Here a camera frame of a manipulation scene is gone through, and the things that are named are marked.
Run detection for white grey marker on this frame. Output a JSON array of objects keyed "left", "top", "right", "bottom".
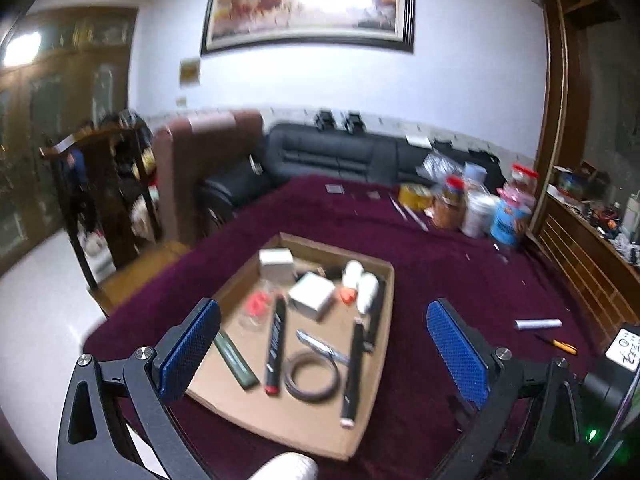
[{"left": 514, "top": 318, "right": 563, "bottom": 330}]

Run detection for black marker red cap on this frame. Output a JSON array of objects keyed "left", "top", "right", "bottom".
[{"left": 264, "top": 295, "right": 286, "bottom": 396}]

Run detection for black marker pen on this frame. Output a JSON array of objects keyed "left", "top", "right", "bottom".
[{"left": 363, "top": 280, "right": 386, "bottom": 353}]

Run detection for clear packet red item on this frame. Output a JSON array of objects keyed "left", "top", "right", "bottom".
[{"left": 239, "top": 280, "right": 279, "bottom": 332}]

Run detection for white small tube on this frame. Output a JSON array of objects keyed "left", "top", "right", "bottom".
[{"left": 356, "top": 272, "right": 380, "bottom": 316}]

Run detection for black electrical tape roll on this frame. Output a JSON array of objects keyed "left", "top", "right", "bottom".
[{"left": 283, "top": 351, "right": 341, "bottom": 404}]

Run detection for small white box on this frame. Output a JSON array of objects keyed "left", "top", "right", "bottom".
[{"left": 258, "top": 248, "right": 295, "bottom": 284}]

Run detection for white power adapter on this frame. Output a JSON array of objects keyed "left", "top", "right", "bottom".
[{"left": 288, "top": 272, "right": 336, "bottom": 321}]

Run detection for left white gloved hand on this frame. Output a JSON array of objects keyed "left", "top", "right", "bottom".
[{"left": 250, "top": 452, "right": 319, "bottom": 480}]

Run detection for maroon velvet tablecloth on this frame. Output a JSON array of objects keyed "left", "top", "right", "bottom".
[{"left": 84, "top": 177, "right": 600, "bottom": 479}]

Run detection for wooden brick-pattern cabinet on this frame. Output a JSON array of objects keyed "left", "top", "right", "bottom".
[{"left": 530, "top": 0, "right": 639, "bottom": 348}]

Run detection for blue cartoon label jar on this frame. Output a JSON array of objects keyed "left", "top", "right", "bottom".
[{"left": 489, "top": 186, "right": 536, "bottom": 248}]

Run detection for white plastic jar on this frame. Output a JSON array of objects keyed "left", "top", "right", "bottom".
[{"left": 461, "top": 191, "right": 500, "bottom": 238}]

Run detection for cardboard box tray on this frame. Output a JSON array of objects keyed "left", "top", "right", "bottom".
[{"left": 183, "top": 231, "right": 396, "bottom": 463}]

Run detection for orange label jar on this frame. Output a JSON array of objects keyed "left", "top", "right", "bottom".
[{"left": 433, "top": 176, "right": 465, "bottom": 231}]

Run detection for red lid clear jar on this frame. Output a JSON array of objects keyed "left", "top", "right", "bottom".
[{"left": 510, "top": 164, "right": 539, "bottom": 197}]

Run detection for yellow tape roll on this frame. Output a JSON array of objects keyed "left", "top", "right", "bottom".
[{"left": 398, "top": 183, "right": 434, "bottom": 211}]

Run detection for wooden chair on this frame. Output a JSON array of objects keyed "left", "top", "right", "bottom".
[{"left": 39, "top": 120, "right": 189, "bottom": 315}]

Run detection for brown armchair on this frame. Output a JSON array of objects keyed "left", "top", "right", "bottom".
[{"left": 152, "top": 110, "right": 264, "bottom": 246}]

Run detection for black leather sofa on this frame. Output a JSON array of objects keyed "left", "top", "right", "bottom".
[{"left": 194, "top": 122, "right": 506, "bottom": 222}]

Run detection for framed horse painting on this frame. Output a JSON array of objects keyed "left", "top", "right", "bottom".
[{"left": 201, "top": 0, "right": 416, "bottom": 55}]

